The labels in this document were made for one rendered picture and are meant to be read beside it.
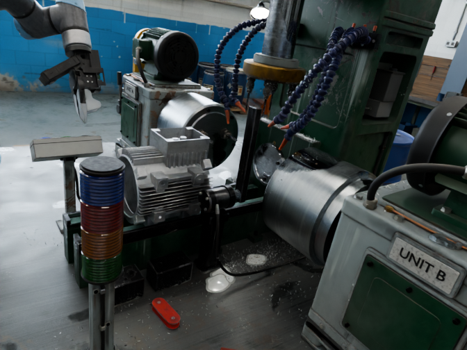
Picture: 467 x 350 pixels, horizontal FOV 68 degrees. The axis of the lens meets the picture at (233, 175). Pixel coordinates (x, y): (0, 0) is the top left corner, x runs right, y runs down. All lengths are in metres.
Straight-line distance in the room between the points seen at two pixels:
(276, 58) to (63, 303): 0.79
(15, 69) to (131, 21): 1.92
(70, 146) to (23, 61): 5.34
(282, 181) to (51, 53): 5.73
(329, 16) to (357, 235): 0.71
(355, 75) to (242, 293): 0.68
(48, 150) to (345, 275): 0.77
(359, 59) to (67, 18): 0.82
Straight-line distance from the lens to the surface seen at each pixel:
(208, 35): 7.10
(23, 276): 1.00
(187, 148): 0.88
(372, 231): 0.68
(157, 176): 0.83
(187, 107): 1.22
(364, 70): 1.08
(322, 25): 1.19
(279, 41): 1.00
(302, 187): 0.80
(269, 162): 1.15
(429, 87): 6.33
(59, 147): 1.02
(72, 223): 0.95
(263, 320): 0.89
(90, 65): 1.13
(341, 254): 0.73
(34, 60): 6.34
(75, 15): 1.16
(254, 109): 0.84
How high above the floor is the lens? 1.42
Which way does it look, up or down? 23 degrees down
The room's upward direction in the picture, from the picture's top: 9 degrees clockwise
